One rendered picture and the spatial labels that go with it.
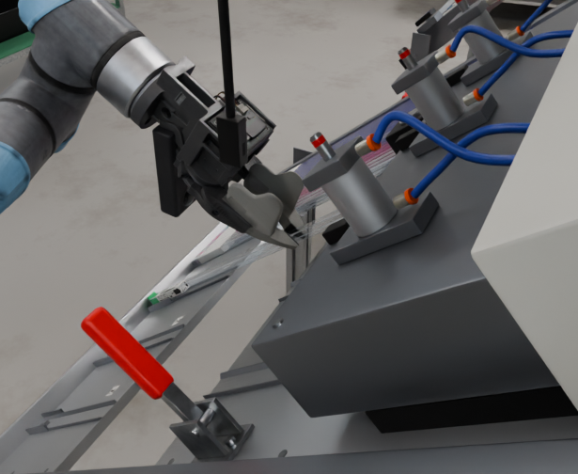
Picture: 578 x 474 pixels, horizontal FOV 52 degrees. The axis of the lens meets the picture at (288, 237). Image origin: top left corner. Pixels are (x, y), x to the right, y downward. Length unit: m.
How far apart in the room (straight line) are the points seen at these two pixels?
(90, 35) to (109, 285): 1.44
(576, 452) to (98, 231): 2.10
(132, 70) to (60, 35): 0.08
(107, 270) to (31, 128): 1.46
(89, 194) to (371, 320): 2.24
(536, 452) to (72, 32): 0.54
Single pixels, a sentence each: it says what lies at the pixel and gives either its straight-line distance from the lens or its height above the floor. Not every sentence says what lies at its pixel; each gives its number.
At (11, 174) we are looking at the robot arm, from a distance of 0.59.
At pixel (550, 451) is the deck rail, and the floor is 1.17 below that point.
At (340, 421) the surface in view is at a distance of 0.30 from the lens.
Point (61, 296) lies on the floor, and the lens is 2.01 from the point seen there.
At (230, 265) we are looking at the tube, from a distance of 0.70.
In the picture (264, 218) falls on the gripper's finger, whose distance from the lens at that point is 0.59.
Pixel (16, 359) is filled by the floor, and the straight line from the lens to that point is 1.87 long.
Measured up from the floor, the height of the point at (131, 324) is 0.73.
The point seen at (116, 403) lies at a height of 0.85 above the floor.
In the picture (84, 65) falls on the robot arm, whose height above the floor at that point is 1.09.
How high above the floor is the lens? 1.33
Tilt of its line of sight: 39 degrees down
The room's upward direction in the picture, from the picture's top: straight up
